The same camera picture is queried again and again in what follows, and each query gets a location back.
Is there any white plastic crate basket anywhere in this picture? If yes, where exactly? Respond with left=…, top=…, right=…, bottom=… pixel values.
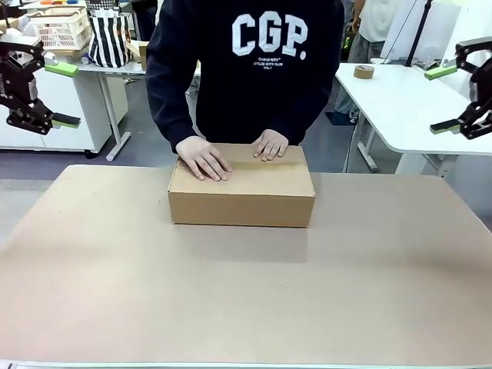
left=30, top=6, right=91, bottom=51

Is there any person in navy sweatshirt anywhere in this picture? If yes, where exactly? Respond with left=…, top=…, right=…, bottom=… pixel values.
left=145, top=0, right=345, bottom=153

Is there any person's right forearm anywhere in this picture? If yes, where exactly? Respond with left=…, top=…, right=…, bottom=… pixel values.
left=150, top=88, right=209, bottom=153

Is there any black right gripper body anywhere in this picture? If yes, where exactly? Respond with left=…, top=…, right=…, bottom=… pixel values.
left=469, top=63, right=492, bottom=112

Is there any person's right hand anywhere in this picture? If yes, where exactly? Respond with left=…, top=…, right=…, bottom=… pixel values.
left=175, top=135, right=234, bottom=182

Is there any white rounded desk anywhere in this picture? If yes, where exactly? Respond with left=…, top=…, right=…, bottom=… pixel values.
left=334, top=61, right=492, bottom=178

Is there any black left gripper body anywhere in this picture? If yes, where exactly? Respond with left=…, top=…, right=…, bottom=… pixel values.
left=0, top=52, right=39, bottom=113

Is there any brown cardboard shipping box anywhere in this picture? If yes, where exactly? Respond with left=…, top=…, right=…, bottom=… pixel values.
left=167, top=142, right=317, bottom=228

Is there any white folding table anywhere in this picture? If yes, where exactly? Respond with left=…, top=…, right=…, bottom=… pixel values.
left=75, top=61, right=203, bottom=162

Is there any person's left hand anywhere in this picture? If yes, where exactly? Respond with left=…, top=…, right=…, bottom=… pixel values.
left=251, top=128, right=290, bottom=162

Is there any black white striped bag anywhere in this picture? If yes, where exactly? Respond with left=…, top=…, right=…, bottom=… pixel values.
left=87, top=0, right=134, bottom=69

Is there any black tripod pole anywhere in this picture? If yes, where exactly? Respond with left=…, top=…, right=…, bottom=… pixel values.
left=405, top=0, right=434, bottom=68

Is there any small open cardboard box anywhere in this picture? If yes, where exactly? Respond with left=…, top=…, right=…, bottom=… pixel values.
left=126, top=38, right=149, bottom=71

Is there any bystander in white shirt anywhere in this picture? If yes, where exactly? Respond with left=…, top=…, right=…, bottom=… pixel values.
left=336, top=0, right=394, bottom=124

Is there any person's left forearm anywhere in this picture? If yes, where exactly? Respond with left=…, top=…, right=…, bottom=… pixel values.
left=282, top=88, right=332, bottom=147

